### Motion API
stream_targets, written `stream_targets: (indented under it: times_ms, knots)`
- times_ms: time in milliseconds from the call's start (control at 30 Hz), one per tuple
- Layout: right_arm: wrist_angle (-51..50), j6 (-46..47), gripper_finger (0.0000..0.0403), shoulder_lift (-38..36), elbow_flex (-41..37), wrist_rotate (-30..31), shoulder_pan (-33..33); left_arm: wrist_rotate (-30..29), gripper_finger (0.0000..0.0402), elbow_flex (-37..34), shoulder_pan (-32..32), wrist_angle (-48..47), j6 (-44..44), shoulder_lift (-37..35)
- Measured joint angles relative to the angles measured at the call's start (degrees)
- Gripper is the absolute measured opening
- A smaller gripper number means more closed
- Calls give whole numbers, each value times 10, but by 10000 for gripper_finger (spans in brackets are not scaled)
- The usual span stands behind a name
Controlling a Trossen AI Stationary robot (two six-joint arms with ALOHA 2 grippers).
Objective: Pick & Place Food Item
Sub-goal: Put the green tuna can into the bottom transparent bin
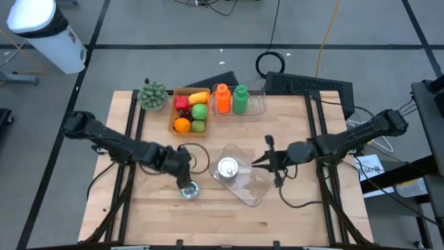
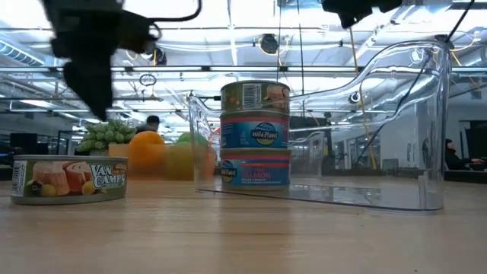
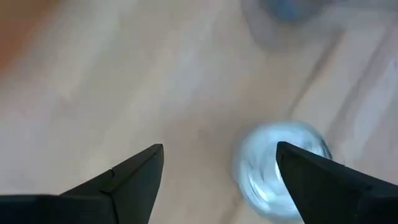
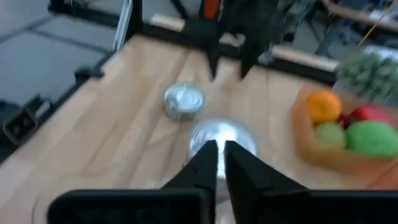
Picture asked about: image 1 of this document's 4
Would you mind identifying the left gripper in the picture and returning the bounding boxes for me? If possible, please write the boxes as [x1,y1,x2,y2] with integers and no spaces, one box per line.
[159,144,194,190]

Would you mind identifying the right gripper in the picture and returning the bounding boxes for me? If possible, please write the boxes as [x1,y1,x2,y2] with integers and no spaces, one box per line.
[251,134,319,189]

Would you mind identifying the Van Camp's tuna can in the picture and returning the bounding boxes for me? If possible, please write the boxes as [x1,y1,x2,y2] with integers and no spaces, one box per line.
[180,182,201,201]

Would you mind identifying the clear plastic bin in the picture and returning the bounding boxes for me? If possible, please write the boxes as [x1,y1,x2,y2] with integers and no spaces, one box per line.
[207,143,277,208]
[210,85,267,122]

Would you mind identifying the silver-lid tin can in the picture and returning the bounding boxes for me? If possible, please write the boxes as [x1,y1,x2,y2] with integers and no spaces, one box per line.
[217,156,239,181]

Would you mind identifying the toy orange fruit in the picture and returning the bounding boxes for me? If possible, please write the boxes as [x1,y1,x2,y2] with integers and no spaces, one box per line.
[173,117,192,134]

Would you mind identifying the green toy pear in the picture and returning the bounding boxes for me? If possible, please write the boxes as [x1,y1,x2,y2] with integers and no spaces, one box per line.
[191,119,207,133]

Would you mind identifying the green plastic squeeze bottle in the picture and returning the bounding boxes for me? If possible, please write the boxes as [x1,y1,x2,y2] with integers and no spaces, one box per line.
[232,84,250,115]

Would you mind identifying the green toy apple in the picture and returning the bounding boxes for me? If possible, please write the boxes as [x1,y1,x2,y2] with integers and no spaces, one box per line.
[191,103,209,122]

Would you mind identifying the orange plastic squeeze bottle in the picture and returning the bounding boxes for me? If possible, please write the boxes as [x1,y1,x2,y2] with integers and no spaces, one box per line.
[214,83,232,115]

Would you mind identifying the red toy bell pepper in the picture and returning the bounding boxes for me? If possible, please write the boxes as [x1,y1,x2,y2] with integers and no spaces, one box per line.
[174,95,190,112]

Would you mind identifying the yellow toy mango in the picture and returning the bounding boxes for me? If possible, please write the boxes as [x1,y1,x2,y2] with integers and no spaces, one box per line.
[188,90,211,106]

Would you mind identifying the orange wooden tray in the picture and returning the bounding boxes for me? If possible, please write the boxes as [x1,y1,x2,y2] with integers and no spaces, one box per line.
[168,87,212,138]

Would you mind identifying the black perforated metal panel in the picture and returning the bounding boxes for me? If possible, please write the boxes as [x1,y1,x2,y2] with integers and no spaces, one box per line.
[264,71,355,117]

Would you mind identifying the green artificial succulent plant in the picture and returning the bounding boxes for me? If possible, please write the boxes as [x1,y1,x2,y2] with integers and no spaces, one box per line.
[137,80,169,112]

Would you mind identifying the black flat panel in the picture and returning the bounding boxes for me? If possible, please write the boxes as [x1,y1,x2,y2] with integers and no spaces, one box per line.
[182,70,243,92]

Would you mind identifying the white printed paper sheet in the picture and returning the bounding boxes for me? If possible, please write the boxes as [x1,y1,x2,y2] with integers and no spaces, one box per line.
[354,153,386,182]

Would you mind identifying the white box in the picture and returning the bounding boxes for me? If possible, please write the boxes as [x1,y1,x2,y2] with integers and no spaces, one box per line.
[395,177,428,199]

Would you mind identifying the black cart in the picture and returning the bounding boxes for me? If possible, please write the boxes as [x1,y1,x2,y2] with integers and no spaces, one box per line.
[360,74,444,250]

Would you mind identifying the white trash can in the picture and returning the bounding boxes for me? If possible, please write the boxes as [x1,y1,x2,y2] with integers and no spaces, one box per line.
[6,0,87,75]

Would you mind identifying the black equipment base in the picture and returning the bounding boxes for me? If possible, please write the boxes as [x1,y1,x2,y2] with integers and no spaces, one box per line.
[0,108,15,140]

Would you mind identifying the grey stand foot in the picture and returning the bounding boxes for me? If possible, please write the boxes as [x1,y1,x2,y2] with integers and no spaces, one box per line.
[0,71,40,86]

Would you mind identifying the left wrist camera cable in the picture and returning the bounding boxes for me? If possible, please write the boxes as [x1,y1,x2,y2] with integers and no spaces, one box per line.
[178,142,212,175]

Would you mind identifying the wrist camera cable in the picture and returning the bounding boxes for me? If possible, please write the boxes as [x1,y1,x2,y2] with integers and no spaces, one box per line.
[277,166,325,209]
[178,142,212,175]

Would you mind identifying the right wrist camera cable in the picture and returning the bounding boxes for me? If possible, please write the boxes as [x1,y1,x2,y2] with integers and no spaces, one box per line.
[277,166,325,209]

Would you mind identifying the black aluminium rig frame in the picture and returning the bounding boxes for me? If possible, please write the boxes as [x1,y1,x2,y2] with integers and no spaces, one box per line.
[78,89,374,246]

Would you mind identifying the black arm base cable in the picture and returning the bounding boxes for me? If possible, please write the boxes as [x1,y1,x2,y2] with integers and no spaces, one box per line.
[85,161,117,201]

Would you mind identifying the coiled black floor cable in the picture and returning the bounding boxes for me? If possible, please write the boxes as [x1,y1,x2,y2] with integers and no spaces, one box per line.
[255,0,287,79]

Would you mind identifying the white cable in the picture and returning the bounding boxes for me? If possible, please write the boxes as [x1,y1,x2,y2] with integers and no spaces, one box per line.
[346,119,395,153]

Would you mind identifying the yellow cable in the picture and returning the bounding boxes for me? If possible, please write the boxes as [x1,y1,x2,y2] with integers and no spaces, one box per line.
[314,0,343,78]

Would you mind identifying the black arm power cables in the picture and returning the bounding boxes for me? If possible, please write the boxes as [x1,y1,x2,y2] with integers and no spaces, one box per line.
[398,99,417,117]

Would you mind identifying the black cable bundle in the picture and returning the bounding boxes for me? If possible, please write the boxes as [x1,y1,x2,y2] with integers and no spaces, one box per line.
[173,0,244,17]

